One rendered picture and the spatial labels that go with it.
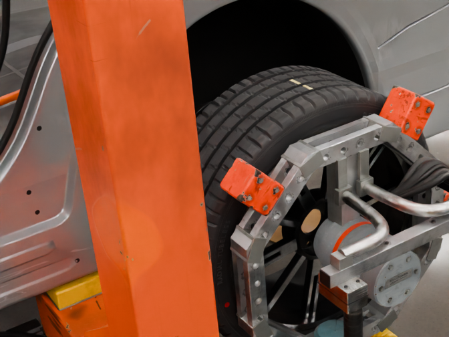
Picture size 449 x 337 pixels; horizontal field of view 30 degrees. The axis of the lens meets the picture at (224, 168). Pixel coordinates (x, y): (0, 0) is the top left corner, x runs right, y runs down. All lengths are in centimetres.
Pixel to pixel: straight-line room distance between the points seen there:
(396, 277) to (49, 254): 78
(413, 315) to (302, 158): 147
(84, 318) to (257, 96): 67
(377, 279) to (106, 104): 72
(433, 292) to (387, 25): 121
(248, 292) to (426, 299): 147
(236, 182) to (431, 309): 158
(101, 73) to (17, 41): 151
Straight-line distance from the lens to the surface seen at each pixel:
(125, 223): 137
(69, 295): 205
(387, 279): 174
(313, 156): 167
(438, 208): 170
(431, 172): 177
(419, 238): 168
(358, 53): 226
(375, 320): 203
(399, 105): 183
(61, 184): 193
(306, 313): 202
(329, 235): 181
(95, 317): 202
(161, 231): 141
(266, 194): 163
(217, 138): 177
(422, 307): 309
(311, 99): 176
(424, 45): 242
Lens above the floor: 189
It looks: 28 degrees down
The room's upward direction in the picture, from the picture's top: 5 degrees counter-clockwise
